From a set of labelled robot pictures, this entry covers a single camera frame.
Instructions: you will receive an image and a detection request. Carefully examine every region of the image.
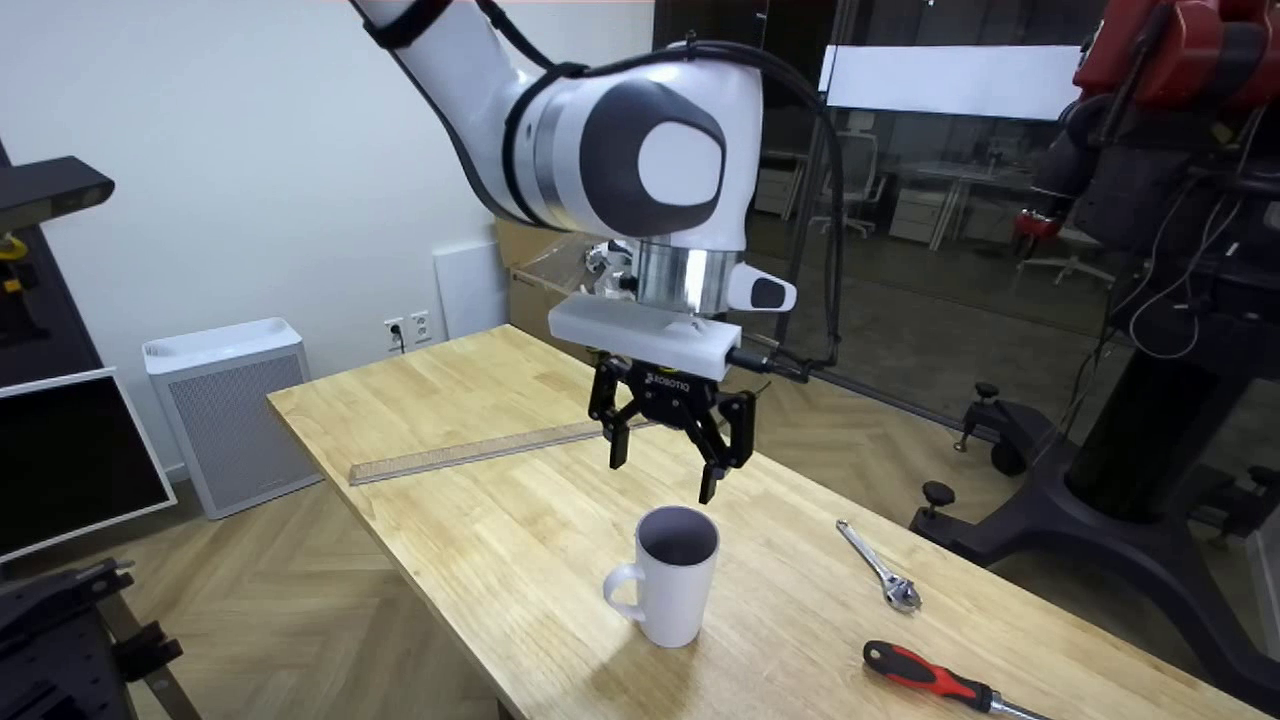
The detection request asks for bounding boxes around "red black screwdriver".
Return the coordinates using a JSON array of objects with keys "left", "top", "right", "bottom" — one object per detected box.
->
[{"left": 861, "top": 637, "right": 1058, "bottom": 720}]

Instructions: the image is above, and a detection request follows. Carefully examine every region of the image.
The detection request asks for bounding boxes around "black monitor cabinet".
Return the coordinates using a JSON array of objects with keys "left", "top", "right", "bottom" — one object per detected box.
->
[{"left": 0, "top": 145, "right": 182, "bottom": 572}]

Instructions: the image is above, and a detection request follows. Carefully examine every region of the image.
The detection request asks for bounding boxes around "red office chair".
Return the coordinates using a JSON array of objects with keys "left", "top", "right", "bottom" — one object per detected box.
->
[{"left": 1011, "top": 203, "right": 1118, "bottom": 291}]

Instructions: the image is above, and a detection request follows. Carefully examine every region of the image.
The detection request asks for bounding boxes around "white wall panel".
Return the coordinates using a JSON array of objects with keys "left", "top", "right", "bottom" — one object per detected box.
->
[{"left": 430, "top": 238, "right": 511, "bottom": 342}]

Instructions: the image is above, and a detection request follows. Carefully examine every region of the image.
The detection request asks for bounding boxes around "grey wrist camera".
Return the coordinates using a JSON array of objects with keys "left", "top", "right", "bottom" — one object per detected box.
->
[{"left": 729, "top": 263, "right": 801, "bottom": 322}]

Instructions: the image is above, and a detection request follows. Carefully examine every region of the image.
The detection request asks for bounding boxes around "white wall outlet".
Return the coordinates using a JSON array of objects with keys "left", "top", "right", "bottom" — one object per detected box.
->
[{"left": 379, "top": 307, "right": 435, "bottom": 358}]

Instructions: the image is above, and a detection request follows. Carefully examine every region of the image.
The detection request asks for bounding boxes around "white air purifier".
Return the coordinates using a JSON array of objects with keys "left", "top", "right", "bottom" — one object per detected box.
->
[{"left": 141, "top": 316, "right": 325, "bottom": 519}]

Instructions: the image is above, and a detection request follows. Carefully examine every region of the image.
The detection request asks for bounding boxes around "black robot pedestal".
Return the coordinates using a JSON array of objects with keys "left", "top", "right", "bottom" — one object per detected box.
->
[{"left": 912, "top": 77, "right": 1280, "bottom": 712}]

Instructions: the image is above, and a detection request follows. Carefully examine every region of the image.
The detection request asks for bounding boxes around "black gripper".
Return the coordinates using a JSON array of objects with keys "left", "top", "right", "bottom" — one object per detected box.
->
[{"left": 586, "top": 349, "right": 764, "bottom": 508}]

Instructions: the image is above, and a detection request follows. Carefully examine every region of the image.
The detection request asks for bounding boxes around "red robot torso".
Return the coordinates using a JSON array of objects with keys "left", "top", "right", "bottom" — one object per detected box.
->
[{"left": 1071, "top": 0, "right": 1280, "bottom": 118}]

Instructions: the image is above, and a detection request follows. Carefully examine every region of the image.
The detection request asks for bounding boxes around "white ceramic mug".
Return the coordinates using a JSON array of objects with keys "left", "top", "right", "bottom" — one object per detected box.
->
[{"left": 600, "top": 506, "right": 726, "bottom": 651}]

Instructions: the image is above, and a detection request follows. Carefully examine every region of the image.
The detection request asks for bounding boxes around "tan cardboard box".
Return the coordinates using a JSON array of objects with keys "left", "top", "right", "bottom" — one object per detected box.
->
[{"left": 494, "top": 218, "right": 606, "bottom": 358}]

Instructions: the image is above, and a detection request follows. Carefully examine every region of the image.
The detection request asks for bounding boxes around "white gripper mount plate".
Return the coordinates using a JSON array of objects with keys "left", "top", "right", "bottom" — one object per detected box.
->
[{"left": 545, "top": 291, "right": 745, "bottom": 380}]

